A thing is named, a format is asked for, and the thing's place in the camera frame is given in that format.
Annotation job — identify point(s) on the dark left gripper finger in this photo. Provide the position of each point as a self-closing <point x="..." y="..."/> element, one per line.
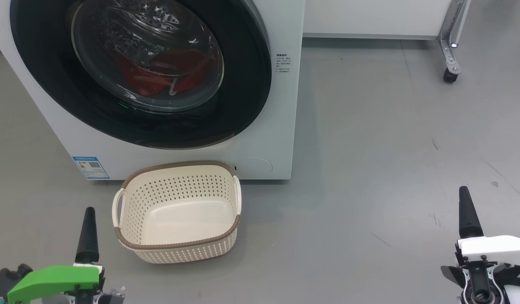
<point x="88" y="245"/>

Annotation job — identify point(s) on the white front-load washing machine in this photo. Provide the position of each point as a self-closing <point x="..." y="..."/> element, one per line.
<point x="264" y="139"/>

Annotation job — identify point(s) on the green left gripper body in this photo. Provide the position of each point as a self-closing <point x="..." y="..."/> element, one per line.
<point x="57" y="278"/>

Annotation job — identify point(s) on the small printed warning text label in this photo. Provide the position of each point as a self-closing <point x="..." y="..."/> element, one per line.
<point x="283" y="63"/>

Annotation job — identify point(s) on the silver metal frame leg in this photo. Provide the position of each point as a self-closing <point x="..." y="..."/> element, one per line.
<point x="452" y="33"/>

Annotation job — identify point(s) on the white panel board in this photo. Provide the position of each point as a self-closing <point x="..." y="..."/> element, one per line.
<point x="369" y="17"/>

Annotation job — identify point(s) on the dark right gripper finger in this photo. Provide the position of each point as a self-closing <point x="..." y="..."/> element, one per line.
<point x="469" y="219"/>

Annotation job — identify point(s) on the cream perforated laundry basket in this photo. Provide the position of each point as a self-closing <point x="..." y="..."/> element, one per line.
<point x="180" y="253"/>

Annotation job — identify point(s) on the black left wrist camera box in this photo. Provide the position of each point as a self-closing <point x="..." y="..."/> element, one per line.
<point x="6" y="278"/>

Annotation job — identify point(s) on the red garment with white band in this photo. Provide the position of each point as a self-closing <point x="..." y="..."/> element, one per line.
<point x="188" y="69"/>

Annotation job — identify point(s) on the black round glass washer door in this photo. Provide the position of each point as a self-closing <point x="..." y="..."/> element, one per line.
<point x="40" y="63"/>

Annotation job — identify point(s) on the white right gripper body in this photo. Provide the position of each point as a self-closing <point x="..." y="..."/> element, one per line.
<point x="496" y="249"/>

